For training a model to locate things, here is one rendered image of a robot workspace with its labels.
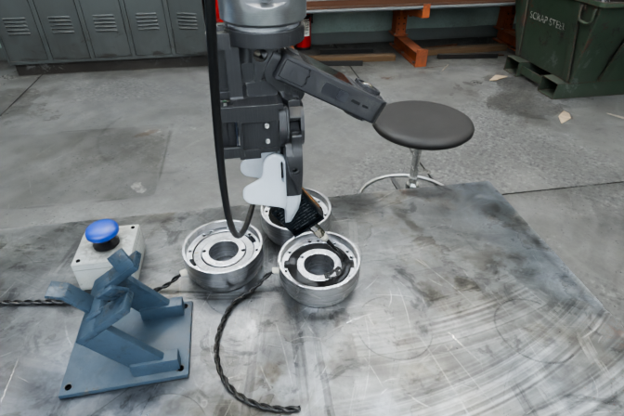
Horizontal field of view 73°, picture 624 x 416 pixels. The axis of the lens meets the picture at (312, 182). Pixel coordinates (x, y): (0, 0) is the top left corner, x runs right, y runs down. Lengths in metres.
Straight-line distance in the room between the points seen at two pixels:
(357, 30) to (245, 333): 4.07
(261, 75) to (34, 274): 0.44
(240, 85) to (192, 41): 3.38
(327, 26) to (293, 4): 4.01
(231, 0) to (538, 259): 0.53
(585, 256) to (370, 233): 1.52
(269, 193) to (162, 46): 3.46
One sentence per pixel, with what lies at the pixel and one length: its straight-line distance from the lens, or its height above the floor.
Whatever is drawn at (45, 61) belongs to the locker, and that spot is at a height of 0.12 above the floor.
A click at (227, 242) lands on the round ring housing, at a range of 0.60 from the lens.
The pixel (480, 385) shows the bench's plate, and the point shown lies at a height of 0.80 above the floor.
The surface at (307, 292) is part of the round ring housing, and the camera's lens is 0.52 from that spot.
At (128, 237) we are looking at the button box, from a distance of 0.62.
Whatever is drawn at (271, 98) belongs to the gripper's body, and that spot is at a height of 1.07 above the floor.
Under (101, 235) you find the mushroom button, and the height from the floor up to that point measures 0.87.
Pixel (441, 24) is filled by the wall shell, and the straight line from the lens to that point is 4.75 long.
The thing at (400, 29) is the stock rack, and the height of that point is 0.18.
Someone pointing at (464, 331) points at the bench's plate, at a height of 0.80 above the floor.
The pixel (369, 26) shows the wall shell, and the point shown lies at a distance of 4.48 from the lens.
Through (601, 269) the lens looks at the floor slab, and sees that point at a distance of 2.05.
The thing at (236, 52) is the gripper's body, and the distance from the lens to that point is 0.39.
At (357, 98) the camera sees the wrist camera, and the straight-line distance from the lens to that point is 0.41.
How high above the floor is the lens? 1.22
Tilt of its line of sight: 34 degrees down
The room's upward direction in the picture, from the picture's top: straight up
